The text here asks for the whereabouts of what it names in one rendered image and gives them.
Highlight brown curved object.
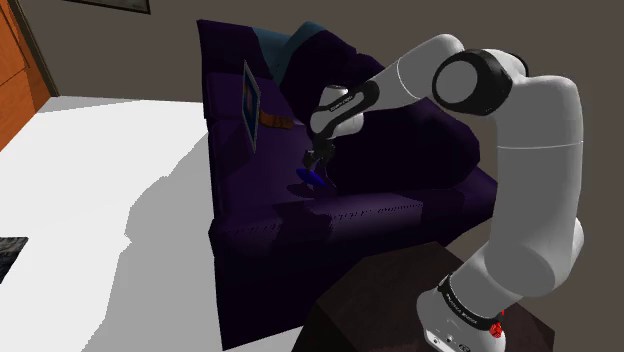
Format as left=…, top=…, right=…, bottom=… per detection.
left=259, top=108, right=296, bottom=130

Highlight dark robot stand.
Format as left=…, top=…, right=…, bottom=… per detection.
left=290, top=240, right=556, bottom=352

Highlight dark framed wall picture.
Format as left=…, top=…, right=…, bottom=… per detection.
left=63, top=0, right=152, bottom=15

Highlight framed picture tablet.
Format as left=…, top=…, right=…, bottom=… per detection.
left=241, top=59, right=262, bottom=155

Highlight orange wooden door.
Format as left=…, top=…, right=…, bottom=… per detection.
left=0, top=0, right=60, bottom=152

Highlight dark purple sofa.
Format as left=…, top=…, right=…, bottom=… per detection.
left=195, top=18, right=499, bottom=352

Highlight dark patterned rug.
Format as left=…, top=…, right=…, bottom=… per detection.
left=0, top=236, right=29, bottom=285

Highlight blue flat oval object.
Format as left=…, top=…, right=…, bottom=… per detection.
left=295, top=167, right=327, bottom=189

